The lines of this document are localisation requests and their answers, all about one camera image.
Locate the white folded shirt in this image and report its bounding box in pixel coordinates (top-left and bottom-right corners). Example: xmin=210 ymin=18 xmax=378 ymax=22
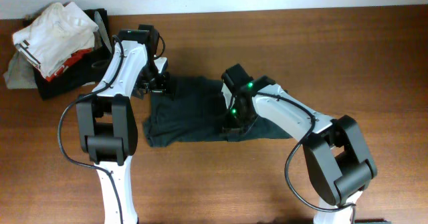
xmin=12 ymin=2 xmax=98 ymax=78

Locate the dark green Nike t-shirt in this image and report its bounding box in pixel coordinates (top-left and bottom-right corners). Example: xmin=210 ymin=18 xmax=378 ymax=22
xmin=143 ymin=76 xmax=291 ymax=148

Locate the red folded shirt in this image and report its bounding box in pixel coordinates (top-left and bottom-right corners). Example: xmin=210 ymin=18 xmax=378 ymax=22
xmin=45 ymin=48 xmax=92 ymax=82

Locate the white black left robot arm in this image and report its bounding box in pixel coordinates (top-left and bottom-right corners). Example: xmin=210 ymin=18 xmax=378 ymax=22
xmin=76 ymin=25 xmax=172 ymax=223

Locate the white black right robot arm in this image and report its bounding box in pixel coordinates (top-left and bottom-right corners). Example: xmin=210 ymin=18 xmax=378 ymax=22
xmin=221 ymin=64 xmax=377 ymax=223

